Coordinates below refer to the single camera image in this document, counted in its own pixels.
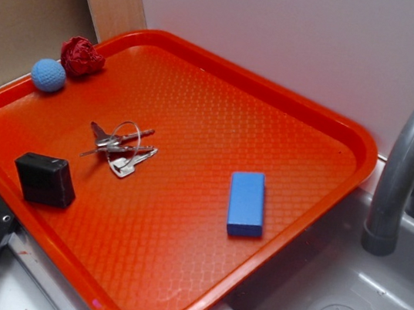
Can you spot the crumpled red cloth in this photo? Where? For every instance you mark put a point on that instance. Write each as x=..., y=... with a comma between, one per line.
x=79, y=57

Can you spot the black box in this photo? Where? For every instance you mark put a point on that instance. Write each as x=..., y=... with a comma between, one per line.
x=45, y=180

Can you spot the bunch of silver keys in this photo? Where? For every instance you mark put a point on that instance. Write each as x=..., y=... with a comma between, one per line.
x=122, y=148

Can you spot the orange plastic tray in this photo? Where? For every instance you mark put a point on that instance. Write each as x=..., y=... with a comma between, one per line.
x=157, y=239

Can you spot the light blue ball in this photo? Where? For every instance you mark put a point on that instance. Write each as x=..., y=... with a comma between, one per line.
x=48, y=75

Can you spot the blue rectangular block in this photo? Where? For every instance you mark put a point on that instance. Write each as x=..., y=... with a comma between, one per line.
x=245, y=213

